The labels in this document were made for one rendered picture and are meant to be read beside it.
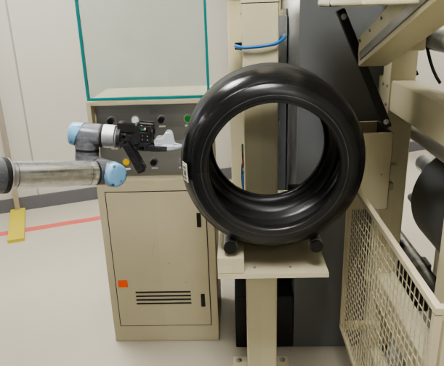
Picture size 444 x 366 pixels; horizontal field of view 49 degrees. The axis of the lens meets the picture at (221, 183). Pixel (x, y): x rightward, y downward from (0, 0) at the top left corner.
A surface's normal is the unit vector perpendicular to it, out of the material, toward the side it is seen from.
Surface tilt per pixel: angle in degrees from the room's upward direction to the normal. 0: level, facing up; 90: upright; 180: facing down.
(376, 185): 90
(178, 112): 90
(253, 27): 90
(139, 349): 0
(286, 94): 79
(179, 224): 90
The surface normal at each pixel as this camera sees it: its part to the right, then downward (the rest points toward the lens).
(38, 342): -0.04, -0.94
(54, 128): 0.34, 0.30
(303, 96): 0.04, 0.17
